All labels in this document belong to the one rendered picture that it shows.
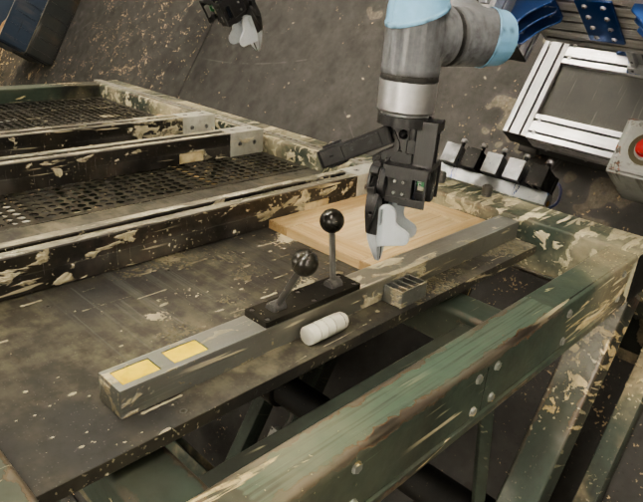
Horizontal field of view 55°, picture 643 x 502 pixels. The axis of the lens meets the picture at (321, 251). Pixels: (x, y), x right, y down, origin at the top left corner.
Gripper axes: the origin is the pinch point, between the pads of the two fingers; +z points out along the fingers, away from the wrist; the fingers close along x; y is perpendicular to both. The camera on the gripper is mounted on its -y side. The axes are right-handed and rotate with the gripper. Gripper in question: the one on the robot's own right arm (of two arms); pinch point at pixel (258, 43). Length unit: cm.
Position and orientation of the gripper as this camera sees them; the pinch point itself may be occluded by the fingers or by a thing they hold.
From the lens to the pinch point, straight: 143.9
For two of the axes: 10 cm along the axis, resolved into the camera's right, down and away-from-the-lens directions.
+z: 3.0, 6.5, 7.0
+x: 7.0, 3.5, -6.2
